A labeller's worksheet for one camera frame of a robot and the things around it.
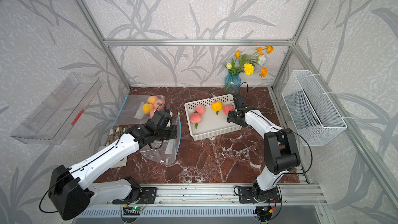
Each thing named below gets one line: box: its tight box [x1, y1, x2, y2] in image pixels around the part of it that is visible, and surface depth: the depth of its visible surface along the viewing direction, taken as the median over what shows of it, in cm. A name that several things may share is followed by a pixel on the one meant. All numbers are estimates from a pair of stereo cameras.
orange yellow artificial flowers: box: [223, 45, 275, 78], surface depth 103 cm
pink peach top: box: [194, 104, 206, 116], surface depth 105 cm
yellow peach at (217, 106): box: [211, 100, 224, 116], surface depth 106 cm
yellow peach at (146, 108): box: [142, 103, 153, 115], surface depth 104 cm
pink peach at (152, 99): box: [147, 95, 158, 105], surface depth 110 cm
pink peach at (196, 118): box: [189, 110, 203, 130], surface depth 97 cm
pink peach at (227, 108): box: [222, 104, 235, 116], surface depth 104 cm
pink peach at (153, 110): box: [149, 105, 159, 119], surface depth 104 cm
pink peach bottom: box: [153, 99, 165, 111], surface depth 105 cm
